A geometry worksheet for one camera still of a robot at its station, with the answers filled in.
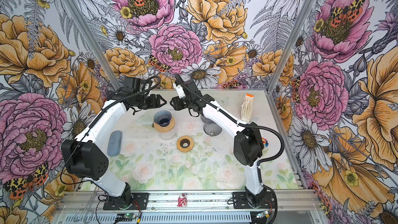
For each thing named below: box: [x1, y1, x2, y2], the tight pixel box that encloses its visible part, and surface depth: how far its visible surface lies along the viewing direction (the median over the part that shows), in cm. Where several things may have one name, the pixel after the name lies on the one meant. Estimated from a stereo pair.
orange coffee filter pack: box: [240, 93, 255, 123], surface depth 104 cm
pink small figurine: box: [177, 193, 188, 208], surface depth 73 cm
